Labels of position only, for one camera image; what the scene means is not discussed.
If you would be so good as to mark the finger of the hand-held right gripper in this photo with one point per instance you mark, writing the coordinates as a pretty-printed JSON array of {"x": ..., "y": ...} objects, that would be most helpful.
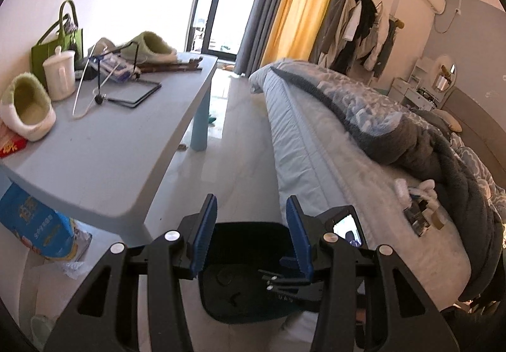
[
  {"x": 276, "y": 275},
  {"x": 286, "y": 286}
]

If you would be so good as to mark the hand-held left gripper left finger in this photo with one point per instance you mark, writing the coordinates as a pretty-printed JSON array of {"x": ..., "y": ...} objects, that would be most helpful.
[{"x": 203, "y": 235}]

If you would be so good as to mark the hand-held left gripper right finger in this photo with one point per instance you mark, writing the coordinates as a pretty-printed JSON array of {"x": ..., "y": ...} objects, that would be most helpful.
[{"x": 298, "y": 239}]

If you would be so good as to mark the black trash bin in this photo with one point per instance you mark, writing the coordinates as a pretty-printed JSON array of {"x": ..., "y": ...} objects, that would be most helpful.
[{"x": 237, "y": 288}]

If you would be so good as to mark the white crumpled tissue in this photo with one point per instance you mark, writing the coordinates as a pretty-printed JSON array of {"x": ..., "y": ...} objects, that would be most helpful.
[{"x": 401, "y": 189}]

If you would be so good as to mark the black silver small box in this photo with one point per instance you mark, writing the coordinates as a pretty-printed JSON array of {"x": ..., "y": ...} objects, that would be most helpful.
[{"x": 417, "y": 217}]

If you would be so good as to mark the grey blue fleece blanket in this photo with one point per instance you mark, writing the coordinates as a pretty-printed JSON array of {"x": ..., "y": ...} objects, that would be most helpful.
[{"x": 395, "y": 130}]

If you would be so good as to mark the light blue low table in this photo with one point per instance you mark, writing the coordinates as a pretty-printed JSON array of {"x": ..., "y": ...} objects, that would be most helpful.
[{"x": 118, "y": 146}]

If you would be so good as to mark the clear plastic wrapper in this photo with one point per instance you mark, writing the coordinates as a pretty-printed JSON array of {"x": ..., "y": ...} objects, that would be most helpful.
[{"x": 79, "y": 245}]

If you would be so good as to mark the beige pillow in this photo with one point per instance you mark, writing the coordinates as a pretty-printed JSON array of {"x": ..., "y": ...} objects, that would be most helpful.
[{"x": 452, "y": 122}]

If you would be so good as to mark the white vanity desk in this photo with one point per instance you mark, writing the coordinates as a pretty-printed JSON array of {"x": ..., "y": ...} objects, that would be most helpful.
[{"x": 403, "y": 89}]

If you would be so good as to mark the small orange floor item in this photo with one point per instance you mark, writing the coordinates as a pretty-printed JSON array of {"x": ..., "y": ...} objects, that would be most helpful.
[{"x": 229, "y": 68}]

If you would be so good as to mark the dark wooden sticks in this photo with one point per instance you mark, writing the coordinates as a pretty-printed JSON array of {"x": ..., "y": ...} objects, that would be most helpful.
[{"x": 174, "y": 66}]

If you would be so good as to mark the grey bed headboard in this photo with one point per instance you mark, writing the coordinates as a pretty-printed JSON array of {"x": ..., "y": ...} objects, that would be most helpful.
[{"x": 482, "y": 122}]

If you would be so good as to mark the blue printed bag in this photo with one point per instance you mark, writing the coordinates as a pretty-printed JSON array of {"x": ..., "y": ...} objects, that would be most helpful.
[{"x": 27, "y": 217}]

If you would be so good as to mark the white clothes hanger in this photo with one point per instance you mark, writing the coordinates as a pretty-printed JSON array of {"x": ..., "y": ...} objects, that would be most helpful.
[{"x": 75, "y": 108}]

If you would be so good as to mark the blue white tissue pack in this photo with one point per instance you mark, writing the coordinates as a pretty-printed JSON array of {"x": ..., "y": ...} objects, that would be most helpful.
[{"x": 114, "y": 69}]

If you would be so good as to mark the green fluffy slipper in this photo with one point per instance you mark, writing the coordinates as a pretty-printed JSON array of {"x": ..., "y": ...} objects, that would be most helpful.
[
  {"x": 150, "y": 45},
  {"x": 23, "y": 106}
]

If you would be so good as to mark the row of hanging clothes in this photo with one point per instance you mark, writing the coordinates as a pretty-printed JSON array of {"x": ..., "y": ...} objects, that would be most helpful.
[{"x": 363, "y": 27}]

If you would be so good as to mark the white lidded pitcher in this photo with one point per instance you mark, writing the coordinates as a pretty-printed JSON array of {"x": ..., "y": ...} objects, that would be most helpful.
[{"x": 59, "y": 79}]

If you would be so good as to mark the red packet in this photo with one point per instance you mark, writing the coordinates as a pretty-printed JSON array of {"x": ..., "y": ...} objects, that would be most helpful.
[{"x": 10, "y": 146}]

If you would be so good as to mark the yellow curtain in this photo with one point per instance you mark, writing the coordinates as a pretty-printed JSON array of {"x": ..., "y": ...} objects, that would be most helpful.
[{"x": 300, "y": 11}]

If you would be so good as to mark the green felt handbag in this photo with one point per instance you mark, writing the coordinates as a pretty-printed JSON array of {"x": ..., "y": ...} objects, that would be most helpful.
[{"x": 47, "y": 55}]

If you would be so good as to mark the round wall mirror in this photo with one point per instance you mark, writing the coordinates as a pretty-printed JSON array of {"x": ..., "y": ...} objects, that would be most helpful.
[{"x": 440, "y": 73}]

